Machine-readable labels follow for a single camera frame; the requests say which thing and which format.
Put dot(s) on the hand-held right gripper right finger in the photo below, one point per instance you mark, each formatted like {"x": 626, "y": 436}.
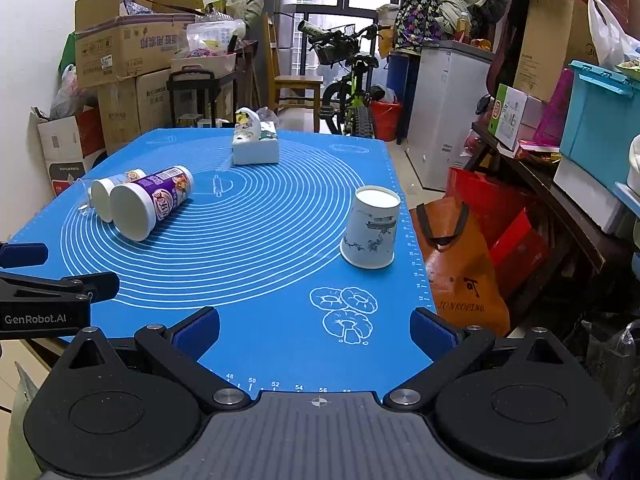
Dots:
{"x": 431, "y": 332}

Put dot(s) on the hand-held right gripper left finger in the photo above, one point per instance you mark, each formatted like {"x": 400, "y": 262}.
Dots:
{"x": 197, "y": 331}

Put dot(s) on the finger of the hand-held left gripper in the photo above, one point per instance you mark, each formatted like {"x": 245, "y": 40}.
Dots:
{"x": 97, "y": 285}
{"x": 22, "y": 255}

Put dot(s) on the upside-down white paper cup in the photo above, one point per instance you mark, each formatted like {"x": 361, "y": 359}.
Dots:
{"x": 371, "y": 227}

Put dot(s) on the clear plastic cup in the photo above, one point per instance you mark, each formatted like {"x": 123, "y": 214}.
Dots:
{"x": 83, "y": 197}

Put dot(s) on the small white plastic cup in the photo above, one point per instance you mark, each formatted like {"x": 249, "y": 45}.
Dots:
{"x": 102, "y": 196}

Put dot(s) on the purple label plastic cup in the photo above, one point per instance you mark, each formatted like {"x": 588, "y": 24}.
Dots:
{"x": 152, "y": 200}

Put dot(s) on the orange shopping bag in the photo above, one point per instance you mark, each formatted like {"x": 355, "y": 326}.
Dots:
{"x": 462, "y": 270}

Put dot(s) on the blue silicone baking mat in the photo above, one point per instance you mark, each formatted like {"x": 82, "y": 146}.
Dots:
{"x": 250, "y": 260}

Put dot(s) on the red and white cardboard box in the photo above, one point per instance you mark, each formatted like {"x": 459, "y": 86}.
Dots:
{"x": 65, "y": 147}

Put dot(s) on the red gift box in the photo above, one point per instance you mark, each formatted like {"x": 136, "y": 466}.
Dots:
{"x": 520, "y": 250}

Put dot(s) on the red paper bag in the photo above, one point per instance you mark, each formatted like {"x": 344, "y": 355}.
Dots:
{"x": 482, "y": 190}

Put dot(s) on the plain brown cardboard box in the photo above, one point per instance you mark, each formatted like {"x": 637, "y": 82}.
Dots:
{"x": 132, "y": 107}

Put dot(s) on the dark wooden side table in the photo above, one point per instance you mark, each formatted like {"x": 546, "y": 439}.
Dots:
{"x": 545, "y": 190}

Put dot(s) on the white tissue box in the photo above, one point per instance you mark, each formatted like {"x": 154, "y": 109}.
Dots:
{"x": 256, "y": 150}

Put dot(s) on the white foam box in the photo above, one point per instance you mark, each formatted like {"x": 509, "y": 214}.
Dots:
{"x": 585, "y": 192}

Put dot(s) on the black utility cart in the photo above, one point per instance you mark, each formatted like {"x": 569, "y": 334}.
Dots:
{"x": 192, "y": 95}

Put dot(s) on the crumpled printed packet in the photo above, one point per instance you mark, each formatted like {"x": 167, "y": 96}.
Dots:
{"x": 247, "y": 122}

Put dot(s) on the red plastic bucket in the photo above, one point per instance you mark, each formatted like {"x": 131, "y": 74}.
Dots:
{"x": 386, "y": 120}

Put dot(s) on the large open cardboard box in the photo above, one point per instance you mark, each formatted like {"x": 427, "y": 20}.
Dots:
{"x": 125, "y": 50}

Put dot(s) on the green and white carton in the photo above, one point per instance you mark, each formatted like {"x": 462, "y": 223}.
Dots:
{"x": 510, "y": 112}

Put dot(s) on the white plastic tray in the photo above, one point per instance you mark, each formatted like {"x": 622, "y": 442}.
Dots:
{"x": 202, "y": 64}

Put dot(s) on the black and green bicycle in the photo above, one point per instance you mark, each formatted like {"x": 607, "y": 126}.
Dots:
{"x": 352, "y": 95}

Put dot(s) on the pink flat box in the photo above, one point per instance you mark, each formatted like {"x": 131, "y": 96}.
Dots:
{"x": 555, "y": 110}

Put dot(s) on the wooden chair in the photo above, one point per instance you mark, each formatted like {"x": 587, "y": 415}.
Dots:
{"x": 295, "y": 82}

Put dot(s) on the teal plastic storage box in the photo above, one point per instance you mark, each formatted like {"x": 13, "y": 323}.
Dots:
{"x": 600, "y": 125}

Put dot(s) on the clear plastic bags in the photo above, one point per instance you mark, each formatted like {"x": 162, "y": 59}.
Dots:
{"x": 215, "y": 32}

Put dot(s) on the tall brown cardboard box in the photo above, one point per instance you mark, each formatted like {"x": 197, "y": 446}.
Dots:
{"x": 547, "y": 45}

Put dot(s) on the floral cloth bundle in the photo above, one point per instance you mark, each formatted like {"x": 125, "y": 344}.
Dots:
{"x": 417, "y": 17}

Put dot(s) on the beige curtain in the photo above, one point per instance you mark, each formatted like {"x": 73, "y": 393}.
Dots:
{"x": 245, "y": 0}

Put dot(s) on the white plastic bag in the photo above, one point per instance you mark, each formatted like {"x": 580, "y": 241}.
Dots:
{"x": 612, "y": 35}

